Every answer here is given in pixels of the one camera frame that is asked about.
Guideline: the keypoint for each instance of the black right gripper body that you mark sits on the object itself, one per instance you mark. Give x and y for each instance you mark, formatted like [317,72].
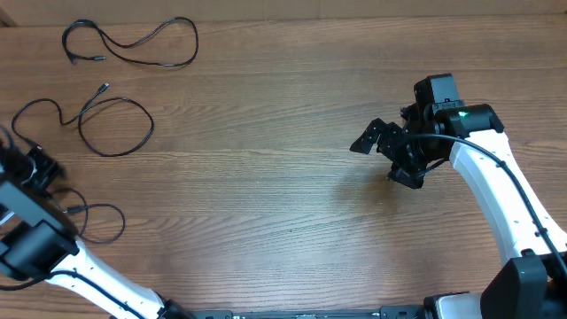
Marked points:
[416,157]

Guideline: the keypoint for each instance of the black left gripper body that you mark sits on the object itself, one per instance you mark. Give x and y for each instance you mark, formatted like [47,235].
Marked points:
[33,170]

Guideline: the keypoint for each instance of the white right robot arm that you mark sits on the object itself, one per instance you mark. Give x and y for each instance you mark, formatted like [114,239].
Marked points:
[439,127]

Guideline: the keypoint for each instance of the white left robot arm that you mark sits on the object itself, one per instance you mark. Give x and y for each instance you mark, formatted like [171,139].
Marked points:
[45,247]

